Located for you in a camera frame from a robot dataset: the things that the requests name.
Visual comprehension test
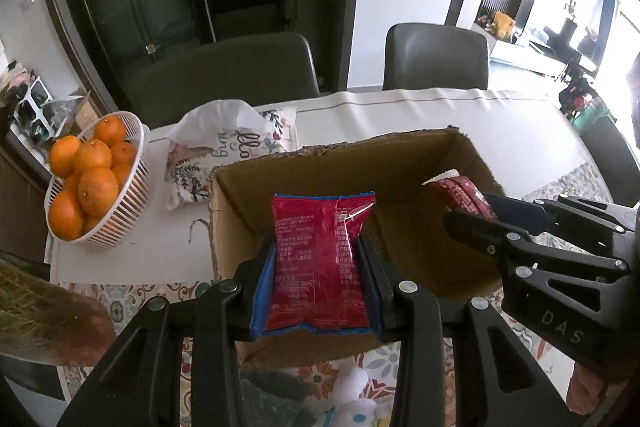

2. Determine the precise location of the patterned table runner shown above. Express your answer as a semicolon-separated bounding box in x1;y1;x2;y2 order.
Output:
54;160;616;427

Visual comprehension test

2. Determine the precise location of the brown cardboard box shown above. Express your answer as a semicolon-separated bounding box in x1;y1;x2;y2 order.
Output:
207;126;507;368

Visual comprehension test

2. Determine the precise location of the glass vase with dried flowers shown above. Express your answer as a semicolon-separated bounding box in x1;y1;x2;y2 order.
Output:
1;259;116;366

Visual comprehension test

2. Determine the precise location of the white basket of oranges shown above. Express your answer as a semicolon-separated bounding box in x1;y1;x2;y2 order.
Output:
44;112;152;249

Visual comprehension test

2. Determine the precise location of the person right hand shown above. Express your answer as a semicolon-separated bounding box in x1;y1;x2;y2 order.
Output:
566;363;627;416

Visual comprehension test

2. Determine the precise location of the dark chair right side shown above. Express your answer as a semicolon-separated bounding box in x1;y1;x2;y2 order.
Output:
582;116;640;207

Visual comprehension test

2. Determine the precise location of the dark chair behind box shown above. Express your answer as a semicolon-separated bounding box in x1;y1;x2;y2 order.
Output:
125;32;320;129

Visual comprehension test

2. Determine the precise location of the white shoe rack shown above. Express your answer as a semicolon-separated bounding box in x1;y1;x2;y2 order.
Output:
6;74;101;145

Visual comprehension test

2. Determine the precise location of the floral tissue box cover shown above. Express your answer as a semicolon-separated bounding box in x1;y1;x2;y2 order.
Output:
164;100;298;210

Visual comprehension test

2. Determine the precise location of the dark chair back right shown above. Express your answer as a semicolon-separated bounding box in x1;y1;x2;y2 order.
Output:
383;23;489;91

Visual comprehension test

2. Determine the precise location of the white plush toy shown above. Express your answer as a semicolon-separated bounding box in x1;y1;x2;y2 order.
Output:
322;367;390;427

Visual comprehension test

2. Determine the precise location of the red snack packet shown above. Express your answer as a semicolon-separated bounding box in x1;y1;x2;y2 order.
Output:
250;192;376;340

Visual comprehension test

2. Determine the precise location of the small red candy wrapper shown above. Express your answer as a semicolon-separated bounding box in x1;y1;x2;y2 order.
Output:
424;174;497;220

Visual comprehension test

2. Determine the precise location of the white tv cabinet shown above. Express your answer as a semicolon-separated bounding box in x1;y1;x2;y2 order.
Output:
471;16;598;78

